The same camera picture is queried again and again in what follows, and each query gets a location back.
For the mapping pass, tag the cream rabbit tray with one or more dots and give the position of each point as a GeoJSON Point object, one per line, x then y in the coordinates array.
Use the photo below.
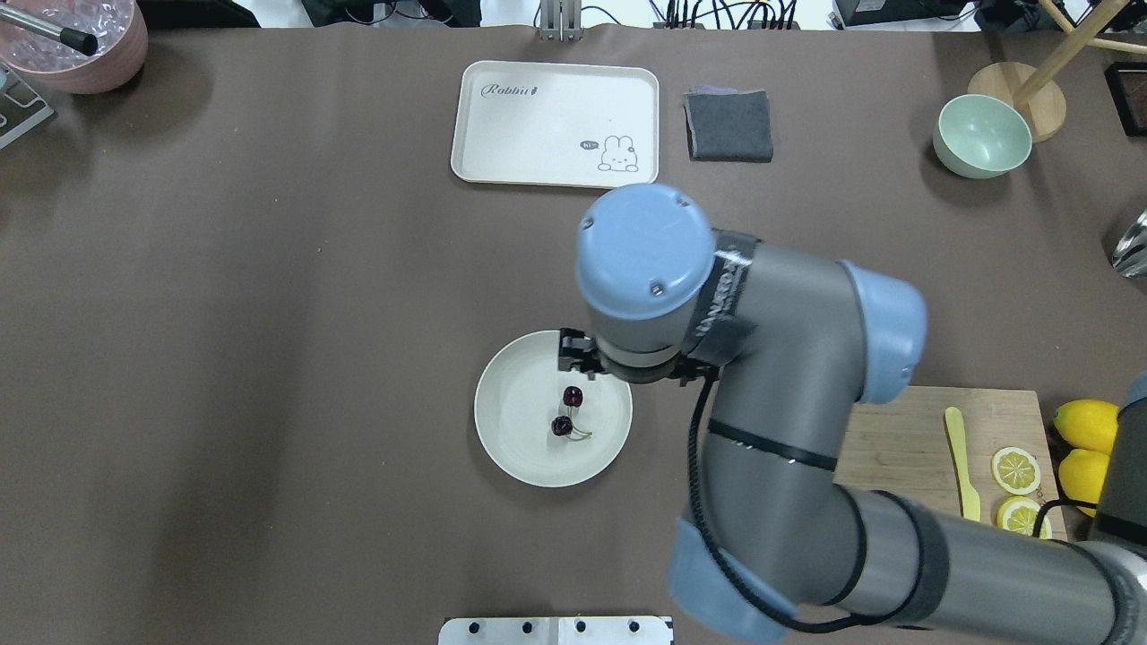
{"type": "Point", "coordinates": [557, 124]}

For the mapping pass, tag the wooden cup tree stand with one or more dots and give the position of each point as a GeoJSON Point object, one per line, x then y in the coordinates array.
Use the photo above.
{"type": "Point", "coordinates": [1032, 90]}

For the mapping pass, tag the bamboo cutting board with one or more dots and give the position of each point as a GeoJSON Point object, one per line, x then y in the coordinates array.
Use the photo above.
{"type": "Point", "coordinates": [902, 447]}

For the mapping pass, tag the yellow lemon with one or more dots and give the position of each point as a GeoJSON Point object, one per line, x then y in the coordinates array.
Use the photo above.
{"type": "Point", "coordinates": [1088, 424]}
{"type": "Point", "coordinates": [1082, 475]}

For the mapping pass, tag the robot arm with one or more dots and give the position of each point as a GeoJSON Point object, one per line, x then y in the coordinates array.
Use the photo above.
{"type": "Point", "coordinates": [786, 345]}

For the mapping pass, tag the yellow plastic knife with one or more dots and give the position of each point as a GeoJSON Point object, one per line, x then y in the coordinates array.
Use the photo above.
{"type": "Point", "coordinates": [969, 499]}

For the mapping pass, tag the mint green bowl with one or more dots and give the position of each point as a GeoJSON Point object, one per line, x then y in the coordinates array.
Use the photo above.
{"type": "Point", "coordinates": [980, 137]}

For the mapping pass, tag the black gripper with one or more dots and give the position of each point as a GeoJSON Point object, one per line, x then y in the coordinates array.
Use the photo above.
{"type": "Point", "coordinates": [573, 355]}

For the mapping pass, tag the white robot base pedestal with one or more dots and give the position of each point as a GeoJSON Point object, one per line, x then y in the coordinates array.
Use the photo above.
{"type": "Point", "coordinates": [573, 629]}

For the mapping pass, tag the pink bowl with ice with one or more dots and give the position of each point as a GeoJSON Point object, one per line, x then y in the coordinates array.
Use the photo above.
{"type": "Point", "coordinates": [123, 43]}

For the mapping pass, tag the dark red cherry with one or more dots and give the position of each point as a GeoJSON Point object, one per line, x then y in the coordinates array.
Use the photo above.
{"type": "Point", "coordinates": [564, 427]}
{"type": "Point", "coordinates": [572, 397]}

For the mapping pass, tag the lemon slice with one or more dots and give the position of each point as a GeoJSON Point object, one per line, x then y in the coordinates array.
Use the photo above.
{"type": "Point", "coordinates": [1017, 513]}
{"type": "Point", "coordinates": [1015, 470]}

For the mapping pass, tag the cream round plate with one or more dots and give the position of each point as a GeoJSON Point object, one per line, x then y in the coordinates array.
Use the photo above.
{"type": "Point", "coordinates": [520, 392]}

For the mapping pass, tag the grey folded cloth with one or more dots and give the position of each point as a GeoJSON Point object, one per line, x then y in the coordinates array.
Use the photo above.
{"type": "Point", "coordinates": [727, 125]}

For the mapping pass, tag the steel muddler in bowl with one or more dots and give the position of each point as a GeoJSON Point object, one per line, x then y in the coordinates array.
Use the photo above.
{"type": "Point", "coordinates": [84, 42]}

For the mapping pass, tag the aluminium frame post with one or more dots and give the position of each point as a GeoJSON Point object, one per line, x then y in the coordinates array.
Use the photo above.
{"type": "Point", "coordinates": [560, 20]}

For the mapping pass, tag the steel scoop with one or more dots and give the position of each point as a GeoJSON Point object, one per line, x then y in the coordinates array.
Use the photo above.
{"type": "Point", "coordinates": [1128, 256]}

